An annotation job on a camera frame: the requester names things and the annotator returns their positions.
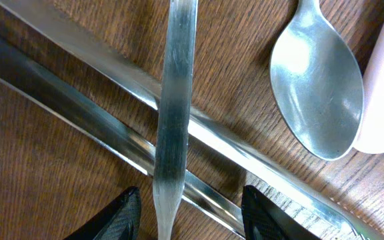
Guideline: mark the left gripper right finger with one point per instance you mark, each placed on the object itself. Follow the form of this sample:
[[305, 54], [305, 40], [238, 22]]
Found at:
[[262, 219]]

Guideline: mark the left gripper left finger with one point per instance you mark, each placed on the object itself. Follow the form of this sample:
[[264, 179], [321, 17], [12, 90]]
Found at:
[[119, 220]]

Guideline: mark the small steel teaspoon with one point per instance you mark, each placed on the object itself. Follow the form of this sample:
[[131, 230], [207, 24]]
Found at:
[[317, 84], [174, 112]]

